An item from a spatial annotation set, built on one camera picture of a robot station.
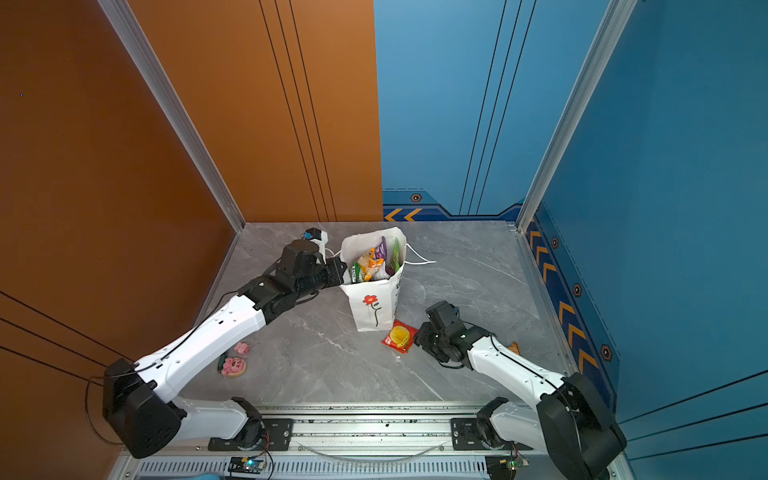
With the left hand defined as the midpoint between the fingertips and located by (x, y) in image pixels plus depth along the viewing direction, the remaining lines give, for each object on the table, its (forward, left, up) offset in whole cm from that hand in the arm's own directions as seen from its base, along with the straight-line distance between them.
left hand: (350, 262), depth 78 cm
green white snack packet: (-1, -1, -3) cm, 4 cm away
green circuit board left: (-41, +23, -26) cm, 54 cm away
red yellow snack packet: (-10, -14, -23) cm, 29 cm away
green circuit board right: (-41, -38, -25) cm, 62 cm away
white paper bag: (-8, -6, -7) cm, 12 cm away
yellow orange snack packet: (+2, -4, -3) cm, 6 cm away
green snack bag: (+6, -12, -4) cm, 14 cm away
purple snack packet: (+7, -8, -3) cm, 11 cm away
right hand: (-13, -18, -21) cm, 30 cm away
